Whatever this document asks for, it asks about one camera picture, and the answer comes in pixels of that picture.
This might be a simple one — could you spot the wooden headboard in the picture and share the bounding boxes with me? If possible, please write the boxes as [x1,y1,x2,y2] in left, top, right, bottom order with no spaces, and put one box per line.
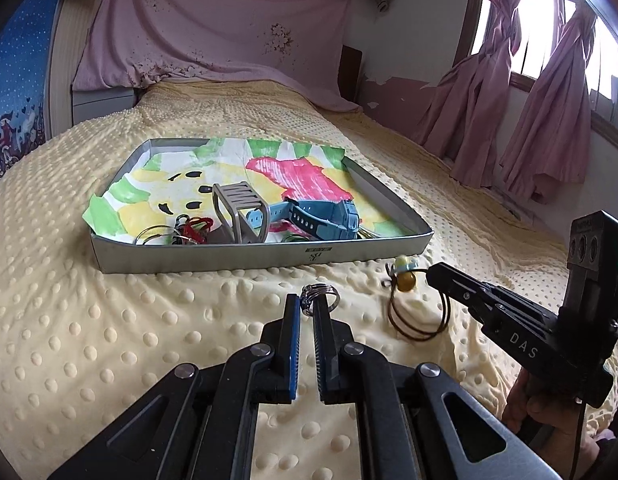
[45,0,136,139]

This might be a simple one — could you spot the small silver key ring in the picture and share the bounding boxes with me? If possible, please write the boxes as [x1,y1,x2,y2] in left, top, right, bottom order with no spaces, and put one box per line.
[299,283,342,317]

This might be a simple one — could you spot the light blue smart watch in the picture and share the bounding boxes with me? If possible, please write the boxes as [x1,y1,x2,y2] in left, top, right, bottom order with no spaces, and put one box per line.
[268,197,360,240]

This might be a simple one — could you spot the grey small rack holder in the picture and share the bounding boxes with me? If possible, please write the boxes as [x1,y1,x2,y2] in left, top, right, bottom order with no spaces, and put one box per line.
[213,181,271,245]

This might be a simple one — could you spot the right pink window curtain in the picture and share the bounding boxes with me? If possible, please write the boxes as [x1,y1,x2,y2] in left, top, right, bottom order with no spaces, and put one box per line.
[500,0,597,204]

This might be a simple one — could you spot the red cord bracelet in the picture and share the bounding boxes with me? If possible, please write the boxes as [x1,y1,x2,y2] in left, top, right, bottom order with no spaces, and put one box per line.
[181,216,216,245]

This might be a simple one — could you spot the window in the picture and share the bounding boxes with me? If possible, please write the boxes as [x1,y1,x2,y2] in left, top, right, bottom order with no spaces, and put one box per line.
[454,0,618,148]

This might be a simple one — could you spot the blue patterned curtain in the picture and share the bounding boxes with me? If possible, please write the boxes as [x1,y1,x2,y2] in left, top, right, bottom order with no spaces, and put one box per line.
[0,0,59,179]

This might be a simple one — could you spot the brown hair tie with beads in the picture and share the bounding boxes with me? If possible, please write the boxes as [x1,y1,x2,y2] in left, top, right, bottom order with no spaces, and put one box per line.
[383,254,451,344]

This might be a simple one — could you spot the black hair clip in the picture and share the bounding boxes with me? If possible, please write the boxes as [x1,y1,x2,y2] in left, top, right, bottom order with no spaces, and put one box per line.
[171,214,191,245]

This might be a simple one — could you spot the colourful drawing paper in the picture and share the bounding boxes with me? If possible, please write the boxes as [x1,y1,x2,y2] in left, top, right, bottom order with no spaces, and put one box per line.
[83,138,413,245]

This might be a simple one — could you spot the left pink window curtain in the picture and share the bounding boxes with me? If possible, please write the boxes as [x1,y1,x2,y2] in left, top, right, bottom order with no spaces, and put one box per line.
[414,0,522,188]

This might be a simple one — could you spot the yellow dotted blanket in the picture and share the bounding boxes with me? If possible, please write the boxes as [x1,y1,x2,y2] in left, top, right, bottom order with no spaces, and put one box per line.
[0,81,567,479]

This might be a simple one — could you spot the grey shallow tray box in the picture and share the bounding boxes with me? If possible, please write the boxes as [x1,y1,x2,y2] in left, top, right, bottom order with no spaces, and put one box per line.
[83,138,433,273]

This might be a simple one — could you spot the pink window curtain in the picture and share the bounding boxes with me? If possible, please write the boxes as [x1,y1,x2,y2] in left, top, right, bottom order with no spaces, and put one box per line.
[414,0,522,188]
[500,0,597,204]

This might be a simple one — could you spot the right hand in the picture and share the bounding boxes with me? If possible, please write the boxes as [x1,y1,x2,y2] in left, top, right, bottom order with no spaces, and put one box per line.
[502,368,600,479]

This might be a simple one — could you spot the pink cloth on headboard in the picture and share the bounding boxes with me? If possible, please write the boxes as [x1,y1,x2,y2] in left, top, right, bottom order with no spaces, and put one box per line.
[74,0,356,112]

